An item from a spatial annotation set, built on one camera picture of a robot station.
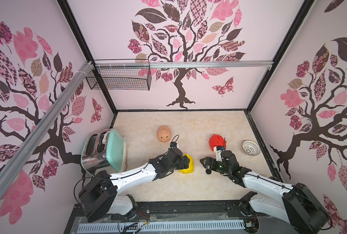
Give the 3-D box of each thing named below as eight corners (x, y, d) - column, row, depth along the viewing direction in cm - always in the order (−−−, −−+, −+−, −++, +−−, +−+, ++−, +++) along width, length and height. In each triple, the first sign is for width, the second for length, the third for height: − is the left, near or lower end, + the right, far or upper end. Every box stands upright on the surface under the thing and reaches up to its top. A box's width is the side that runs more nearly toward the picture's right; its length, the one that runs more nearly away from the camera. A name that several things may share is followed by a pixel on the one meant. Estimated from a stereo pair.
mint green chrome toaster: (89, 175, 87) (71, 161, 73) (101, 146, 101) (88, 129, 86) (124, 175, 87) (113, 161, 73) (131, 146, 101) (123, 129, 86)
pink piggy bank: (156, 143, 102) (155, 134, 94) (161, 132, 108) (160, 124, 100) (168, 145, 101) (167, 137, 93) (172, 135, 106) (171, 127, 99)
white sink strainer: (239, 150, 98) (242, 146, 94) (243, 141, 103) (245, 137, 99) (255, 158, 94) (259, 154, 91) (258, 149, 99) (262, 145, 95)
